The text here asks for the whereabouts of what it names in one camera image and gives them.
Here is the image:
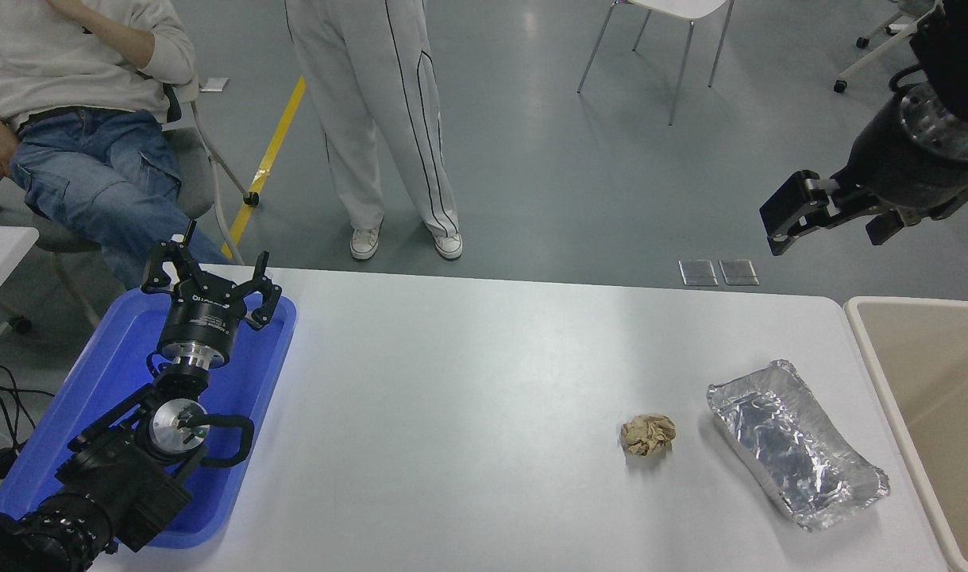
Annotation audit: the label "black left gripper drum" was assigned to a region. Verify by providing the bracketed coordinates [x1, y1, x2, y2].
[158, 286, 251, 356]

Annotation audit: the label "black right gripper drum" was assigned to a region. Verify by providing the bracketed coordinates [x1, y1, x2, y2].
[833, 99, 968, 212]

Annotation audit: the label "silver foil tray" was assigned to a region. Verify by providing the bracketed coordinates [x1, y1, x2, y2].
[707, 359, 891, 531]

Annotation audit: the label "white-framed wheeled chair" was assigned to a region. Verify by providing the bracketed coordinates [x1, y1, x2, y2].
[833, 0, 941, 95]

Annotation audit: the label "blue plastic tray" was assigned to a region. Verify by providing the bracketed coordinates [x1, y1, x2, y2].
[0, 288, 298, 551]

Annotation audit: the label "seated person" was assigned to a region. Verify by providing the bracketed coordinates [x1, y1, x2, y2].
[0, 0, 232, 291]

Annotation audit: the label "large pale bin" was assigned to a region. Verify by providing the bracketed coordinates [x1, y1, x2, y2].
[843, 296, 968, 572]

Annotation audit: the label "standing person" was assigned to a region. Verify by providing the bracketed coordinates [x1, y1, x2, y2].
[284, 0, 464, 261]

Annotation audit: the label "white chair with metal legs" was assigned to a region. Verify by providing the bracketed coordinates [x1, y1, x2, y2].
[577, 0, 735, 126]

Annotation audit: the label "crumpled tan paper ball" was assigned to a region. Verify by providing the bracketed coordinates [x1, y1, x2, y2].
[619, 413, 677, 458]

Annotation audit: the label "black cable loops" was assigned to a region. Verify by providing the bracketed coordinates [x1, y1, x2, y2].
[0, 363, 56, 447]

